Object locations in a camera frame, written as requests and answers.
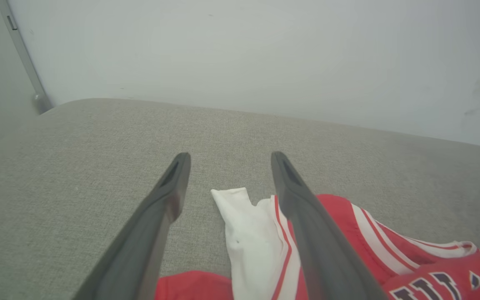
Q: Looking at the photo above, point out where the red basketball jersey white trim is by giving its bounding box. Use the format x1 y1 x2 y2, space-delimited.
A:
155 187 480 300

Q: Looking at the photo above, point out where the grey metal pole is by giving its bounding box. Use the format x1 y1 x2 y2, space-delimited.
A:
0 0 53 115

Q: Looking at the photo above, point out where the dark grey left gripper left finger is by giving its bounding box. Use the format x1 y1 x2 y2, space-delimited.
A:
72 152 192 300

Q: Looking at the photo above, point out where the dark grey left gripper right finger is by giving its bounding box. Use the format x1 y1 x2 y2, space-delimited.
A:
270 151 387 300

